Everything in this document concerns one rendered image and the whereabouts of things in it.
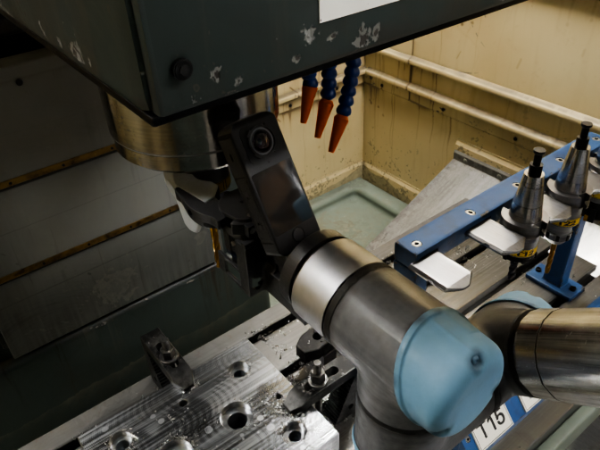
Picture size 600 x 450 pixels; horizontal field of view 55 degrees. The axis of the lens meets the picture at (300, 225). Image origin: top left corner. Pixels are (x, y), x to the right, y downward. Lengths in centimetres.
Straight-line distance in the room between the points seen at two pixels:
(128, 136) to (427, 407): 32
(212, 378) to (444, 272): 40
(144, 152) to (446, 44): 125
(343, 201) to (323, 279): 157
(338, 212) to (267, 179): 150
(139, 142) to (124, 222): 61
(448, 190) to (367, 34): 131
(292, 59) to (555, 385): 31
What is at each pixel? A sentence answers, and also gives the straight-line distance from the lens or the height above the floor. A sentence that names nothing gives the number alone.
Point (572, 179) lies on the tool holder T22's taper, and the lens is 92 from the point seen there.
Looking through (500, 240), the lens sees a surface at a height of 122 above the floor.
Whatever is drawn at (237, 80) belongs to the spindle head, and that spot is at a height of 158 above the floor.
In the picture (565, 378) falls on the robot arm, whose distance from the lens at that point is 49.
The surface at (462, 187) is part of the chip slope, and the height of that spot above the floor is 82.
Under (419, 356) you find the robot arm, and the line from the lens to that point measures 39.
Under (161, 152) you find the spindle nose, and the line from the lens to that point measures 50.
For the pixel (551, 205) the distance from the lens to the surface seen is 91.
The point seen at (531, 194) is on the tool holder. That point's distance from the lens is 83.
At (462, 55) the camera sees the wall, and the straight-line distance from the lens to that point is 164.
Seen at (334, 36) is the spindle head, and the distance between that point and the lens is 36.
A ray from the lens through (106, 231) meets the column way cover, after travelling 111.
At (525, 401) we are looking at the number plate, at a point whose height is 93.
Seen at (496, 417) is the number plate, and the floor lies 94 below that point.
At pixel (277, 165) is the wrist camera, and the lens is 47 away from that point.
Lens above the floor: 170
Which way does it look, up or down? 36 degrees down
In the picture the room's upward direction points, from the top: 3 degrees counter-clockwise
